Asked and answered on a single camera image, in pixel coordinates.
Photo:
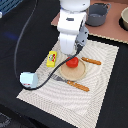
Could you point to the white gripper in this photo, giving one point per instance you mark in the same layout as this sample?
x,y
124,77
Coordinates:
x,y
70,43

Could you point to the red toy tomato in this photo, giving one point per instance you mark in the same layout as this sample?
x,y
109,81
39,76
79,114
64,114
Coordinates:
x,y
72,63

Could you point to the yellow toy box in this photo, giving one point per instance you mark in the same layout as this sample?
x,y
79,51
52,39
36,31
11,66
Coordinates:
x,y
51,59

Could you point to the small white milk carton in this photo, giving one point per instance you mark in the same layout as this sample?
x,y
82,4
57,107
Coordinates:
x,y
29,80

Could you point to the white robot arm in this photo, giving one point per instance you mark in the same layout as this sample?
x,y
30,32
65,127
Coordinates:
x,y
71,25

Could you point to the round wooden plate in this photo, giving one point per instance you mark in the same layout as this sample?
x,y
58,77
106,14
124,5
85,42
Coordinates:
x,y
73,74

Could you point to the brown wooden board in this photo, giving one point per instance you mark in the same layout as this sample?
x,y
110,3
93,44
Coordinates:
x,y
113,28

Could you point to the beige bowl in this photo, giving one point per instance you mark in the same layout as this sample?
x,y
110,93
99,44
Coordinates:
x,y
124,16

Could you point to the white woven placemat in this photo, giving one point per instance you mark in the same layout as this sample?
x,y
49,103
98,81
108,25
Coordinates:
x,y
77,107

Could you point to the blue striped cloth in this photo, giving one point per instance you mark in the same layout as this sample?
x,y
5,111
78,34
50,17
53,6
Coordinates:
x,y
8,5

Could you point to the knife with wooden handle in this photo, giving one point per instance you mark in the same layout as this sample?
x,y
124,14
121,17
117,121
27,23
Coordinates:
x,y
91,61

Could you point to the grey pot with handles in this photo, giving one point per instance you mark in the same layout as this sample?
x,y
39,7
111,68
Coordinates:
x,y
97,14

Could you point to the fork with wooden handle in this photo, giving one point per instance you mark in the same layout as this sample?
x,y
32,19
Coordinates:
x,y
76,85

